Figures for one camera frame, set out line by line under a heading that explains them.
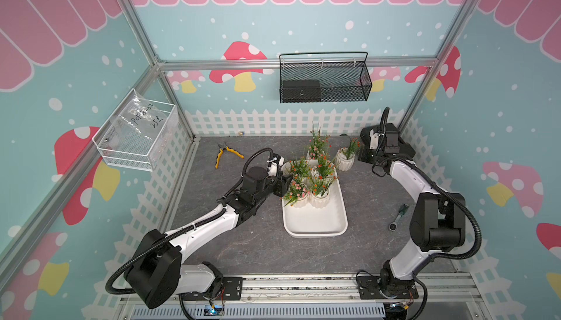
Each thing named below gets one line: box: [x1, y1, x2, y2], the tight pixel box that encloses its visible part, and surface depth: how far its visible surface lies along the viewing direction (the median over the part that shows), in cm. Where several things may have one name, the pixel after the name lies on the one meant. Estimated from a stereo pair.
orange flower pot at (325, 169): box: [311, 151, 339, 182], surface depth 94 cm
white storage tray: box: [281, 160, 349, 239], surface depth 92 cm
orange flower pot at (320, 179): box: [306, 163, 339, 209], surface depth 91 cm
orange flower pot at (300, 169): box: [288, 156, 313, 188], surface depth 94 cm
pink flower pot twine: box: [279, 173, 311, 209], surface depth 84 cm
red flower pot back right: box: [335, 137, 363, 172], surface depth 104 cm
